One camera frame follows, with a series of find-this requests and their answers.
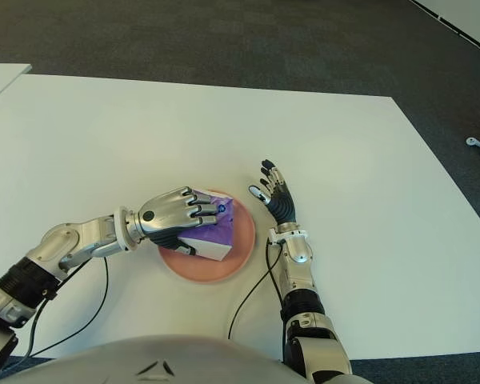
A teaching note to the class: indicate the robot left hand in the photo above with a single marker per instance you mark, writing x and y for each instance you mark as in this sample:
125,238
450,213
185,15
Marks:
160,218

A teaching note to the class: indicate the pink round plate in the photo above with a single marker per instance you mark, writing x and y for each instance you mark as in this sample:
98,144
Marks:
242,240

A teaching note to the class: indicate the small white floor object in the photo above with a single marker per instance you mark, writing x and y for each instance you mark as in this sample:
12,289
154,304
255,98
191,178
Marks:
474,142

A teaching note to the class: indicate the white side table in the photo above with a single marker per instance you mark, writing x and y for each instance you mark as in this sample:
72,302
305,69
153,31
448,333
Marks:
0,78

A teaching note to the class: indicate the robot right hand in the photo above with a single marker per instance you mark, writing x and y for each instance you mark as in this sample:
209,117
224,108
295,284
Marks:
284,208

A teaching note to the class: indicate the purple tissue paper pack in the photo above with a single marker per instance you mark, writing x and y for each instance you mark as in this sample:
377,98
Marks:
218,240

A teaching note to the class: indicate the silver robot torso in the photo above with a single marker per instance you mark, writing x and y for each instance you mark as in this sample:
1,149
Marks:
152,360

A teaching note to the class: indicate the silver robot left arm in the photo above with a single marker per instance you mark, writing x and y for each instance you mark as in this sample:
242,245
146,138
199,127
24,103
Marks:
88,236

